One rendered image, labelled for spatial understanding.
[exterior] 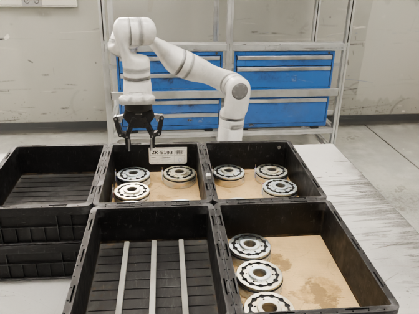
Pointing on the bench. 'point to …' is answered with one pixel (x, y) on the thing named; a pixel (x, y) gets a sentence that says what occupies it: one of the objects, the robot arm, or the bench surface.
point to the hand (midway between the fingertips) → (140, 144)
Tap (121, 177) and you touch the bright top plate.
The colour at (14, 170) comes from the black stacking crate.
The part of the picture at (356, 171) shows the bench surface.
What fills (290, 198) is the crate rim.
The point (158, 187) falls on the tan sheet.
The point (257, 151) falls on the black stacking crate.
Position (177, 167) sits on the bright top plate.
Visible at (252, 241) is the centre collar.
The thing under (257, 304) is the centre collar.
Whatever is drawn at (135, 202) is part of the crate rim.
